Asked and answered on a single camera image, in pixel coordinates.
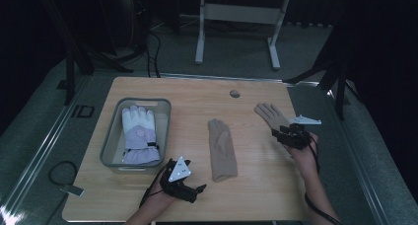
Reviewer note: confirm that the grey plastic basin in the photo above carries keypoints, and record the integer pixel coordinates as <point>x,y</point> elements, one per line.
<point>164,126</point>

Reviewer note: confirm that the grey flat plug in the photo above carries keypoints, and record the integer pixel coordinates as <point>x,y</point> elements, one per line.
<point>72,189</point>

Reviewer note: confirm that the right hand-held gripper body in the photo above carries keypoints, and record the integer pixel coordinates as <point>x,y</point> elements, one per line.
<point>295,137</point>

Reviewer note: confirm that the person's left hand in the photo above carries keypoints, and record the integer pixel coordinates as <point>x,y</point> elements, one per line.
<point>159,198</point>

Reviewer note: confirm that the round table grommet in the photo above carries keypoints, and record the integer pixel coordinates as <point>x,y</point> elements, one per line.
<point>234,93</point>

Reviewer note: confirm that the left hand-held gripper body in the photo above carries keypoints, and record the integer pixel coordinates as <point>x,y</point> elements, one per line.
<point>179,171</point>

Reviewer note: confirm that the beige glove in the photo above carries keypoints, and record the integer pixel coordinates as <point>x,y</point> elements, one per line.
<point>222,149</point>
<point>271,114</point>

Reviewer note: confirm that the black metal stand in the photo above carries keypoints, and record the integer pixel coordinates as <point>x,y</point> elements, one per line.
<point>69,73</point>
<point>340,87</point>

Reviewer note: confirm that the white desk frame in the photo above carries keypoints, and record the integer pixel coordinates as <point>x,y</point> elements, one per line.
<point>241,14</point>

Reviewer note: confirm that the metal floor rail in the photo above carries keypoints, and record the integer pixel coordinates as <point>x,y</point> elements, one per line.
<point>42,152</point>
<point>230,77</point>
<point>358,159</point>

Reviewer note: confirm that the person's right hand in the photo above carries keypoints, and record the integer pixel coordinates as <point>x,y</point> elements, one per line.
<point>307,162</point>

